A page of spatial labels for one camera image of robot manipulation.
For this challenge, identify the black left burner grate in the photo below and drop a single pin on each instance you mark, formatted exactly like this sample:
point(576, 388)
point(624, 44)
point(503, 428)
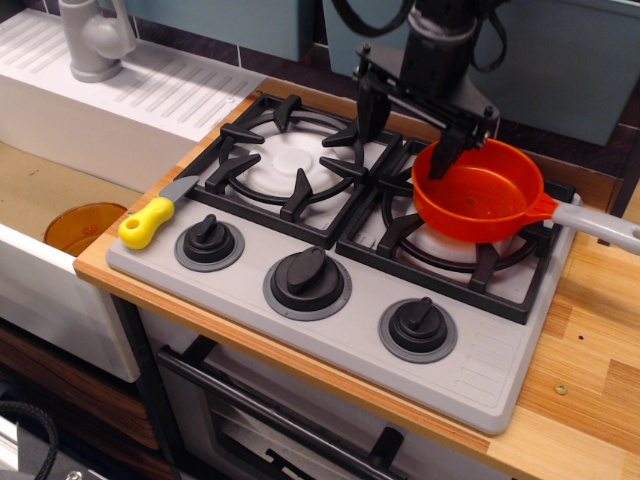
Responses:
point(291, 168)

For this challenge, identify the black middle stove knob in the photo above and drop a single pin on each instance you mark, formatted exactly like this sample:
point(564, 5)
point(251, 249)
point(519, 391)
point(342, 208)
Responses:
point(307, 286)

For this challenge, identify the black left stove knob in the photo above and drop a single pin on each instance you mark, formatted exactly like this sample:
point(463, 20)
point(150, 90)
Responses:
point(209, 245)

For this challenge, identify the grey toy stove top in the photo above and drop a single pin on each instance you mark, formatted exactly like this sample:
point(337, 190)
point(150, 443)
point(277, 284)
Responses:
point(478, 383)

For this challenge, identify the black stove knob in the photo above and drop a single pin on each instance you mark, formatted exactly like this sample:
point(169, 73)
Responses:
point(209, 245)
point(307, 286)
point(418, 331)

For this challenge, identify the white toy sink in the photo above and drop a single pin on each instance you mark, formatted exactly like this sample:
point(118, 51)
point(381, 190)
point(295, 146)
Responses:
point(66, 143)

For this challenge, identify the grey toy faucet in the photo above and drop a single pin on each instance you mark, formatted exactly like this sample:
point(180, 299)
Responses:
point(96, 44)

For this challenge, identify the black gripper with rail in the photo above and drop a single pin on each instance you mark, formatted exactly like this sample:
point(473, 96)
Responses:
point(428, 77)

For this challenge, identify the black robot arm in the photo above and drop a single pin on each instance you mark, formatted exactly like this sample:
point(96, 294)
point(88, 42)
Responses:
point(445, 12)

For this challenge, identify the yellow handled toy knife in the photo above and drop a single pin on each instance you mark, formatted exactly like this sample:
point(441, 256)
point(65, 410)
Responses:
point(138, 229)

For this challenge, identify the black right burner grate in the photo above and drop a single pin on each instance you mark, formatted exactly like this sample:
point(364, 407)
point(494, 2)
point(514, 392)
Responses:
point(515, 279)

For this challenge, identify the toy oven door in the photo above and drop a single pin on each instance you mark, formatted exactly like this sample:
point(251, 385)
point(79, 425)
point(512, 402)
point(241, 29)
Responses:
point(252, 421)

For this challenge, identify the black right stove knob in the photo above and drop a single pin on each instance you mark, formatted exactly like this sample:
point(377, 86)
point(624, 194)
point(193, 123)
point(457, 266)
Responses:
point(418, 331)

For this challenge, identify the orange pan with grey handle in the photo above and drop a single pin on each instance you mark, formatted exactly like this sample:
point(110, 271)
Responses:
point(491, 194)

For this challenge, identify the black burner grate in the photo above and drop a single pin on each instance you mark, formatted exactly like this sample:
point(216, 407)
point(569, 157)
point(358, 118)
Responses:
point(515, 279)
point(291, 168)

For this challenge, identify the orange plastic plate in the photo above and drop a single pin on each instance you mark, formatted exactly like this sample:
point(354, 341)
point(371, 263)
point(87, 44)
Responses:
point(75, 229)

